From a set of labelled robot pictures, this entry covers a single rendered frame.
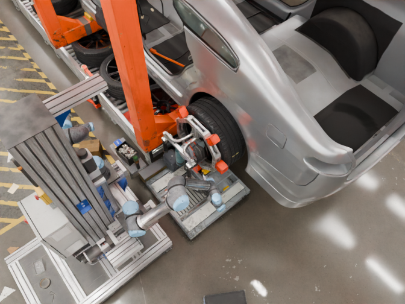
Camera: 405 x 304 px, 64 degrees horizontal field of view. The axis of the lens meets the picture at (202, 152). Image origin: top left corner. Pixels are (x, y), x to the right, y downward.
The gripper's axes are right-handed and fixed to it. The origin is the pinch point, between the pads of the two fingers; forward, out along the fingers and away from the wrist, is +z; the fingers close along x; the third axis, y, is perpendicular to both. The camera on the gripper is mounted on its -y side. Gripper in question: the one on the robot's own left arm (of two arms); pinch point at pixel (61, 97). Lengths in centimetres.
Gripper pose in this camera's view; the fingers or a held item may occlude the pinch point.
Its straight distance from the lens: 297.8
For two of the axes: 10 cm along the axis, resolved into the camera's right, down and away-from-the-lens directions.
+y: 1.0, 6.1, 7.9
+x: 9.3, -3.3, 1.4
